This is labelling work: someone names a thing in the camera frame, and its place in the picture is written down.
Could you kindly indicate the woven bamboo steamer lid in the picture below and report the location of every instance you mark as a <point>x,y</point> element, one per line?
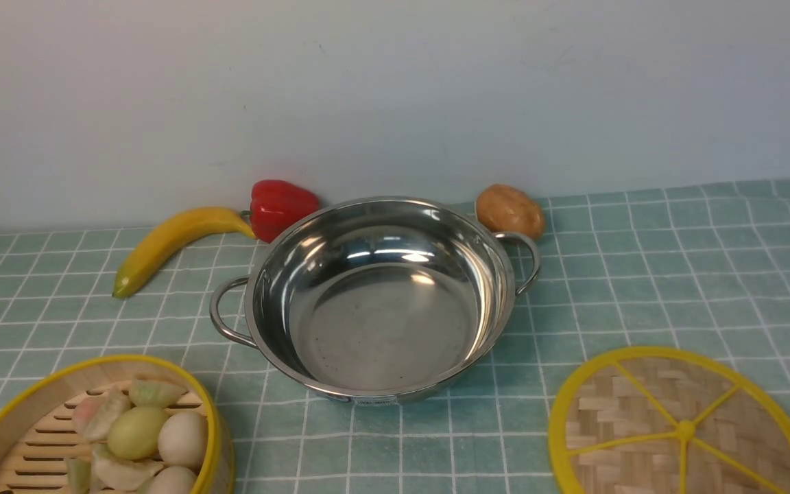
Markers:
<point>652,419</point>

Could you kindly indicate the bamboo steamer basket yellow rim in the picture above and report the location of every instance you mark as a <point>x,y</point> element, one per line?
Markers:
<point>36,434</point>

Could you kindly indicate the stainless steel pot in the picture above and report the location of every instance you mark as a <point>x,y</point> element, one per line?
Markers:
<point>378,301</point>

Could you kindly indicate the brown plastic potato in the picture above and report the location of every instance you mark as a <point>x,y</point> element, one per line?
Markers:
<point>502,208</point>

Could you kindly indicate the red plastic bell pepper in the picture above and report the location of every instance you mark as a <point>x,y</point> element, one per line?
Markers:
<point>276,205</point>

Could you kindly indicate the yellow plastic banana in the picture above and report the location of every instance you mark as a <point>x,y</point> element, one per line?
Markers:
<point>168,238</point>

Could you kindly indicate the green dumpling upper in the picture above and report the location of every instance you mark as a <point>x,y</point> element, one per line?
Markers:
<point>146,392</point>

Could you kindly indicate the white round bun upper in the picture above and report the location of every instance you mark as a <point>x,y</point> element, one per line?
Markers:
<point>183,439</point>

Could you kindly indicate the white round bun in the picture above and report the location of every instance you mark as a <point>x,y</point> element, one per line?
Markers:
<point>183,439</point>
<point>172,480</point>

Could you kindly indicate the green round bun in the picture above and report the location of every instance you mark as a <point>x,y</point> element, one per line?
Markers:
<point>134,435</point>

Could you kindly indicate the white round bun lower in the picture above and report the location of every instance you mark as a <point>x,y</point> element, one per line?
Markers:
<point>172,480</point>

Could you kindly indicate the pink dumpling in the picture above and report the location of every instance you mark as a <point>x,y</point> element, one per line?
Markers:
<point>94,416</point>

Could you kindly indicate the green checkered tablecloth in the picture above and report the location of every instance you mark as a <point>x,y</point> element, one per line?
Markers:
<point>705,269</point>

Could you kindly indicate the white dumpling centre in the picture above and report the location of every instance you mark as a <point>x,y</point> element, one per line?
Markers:
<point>119,474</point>

